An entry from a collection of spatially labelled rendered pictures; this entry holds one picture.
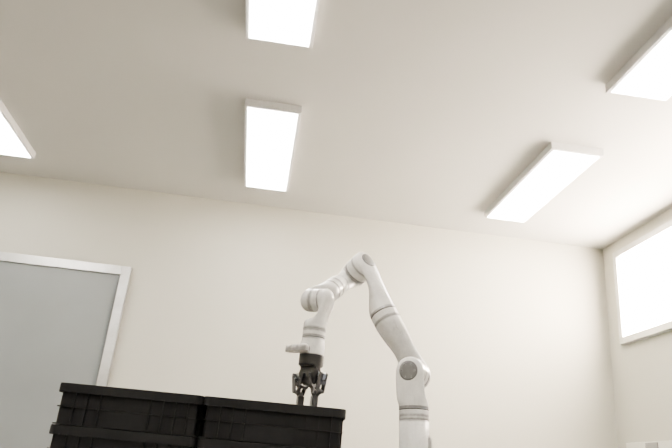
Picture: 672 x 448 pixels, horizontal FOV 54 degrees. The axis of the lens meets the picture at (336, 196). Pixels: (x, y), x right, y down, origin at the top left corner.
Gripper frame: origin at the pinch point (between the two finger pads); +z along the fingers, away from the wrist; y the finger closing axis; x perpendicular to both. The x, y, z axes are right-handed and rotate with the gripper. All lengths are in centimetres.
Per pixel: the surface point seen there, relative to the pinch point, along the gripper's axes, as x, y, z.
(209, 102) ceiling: -38, 165, -182
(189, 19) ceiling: 14, 104, -183
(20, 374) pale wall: -35, 361, -27
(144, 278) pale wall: -95, 322, -108
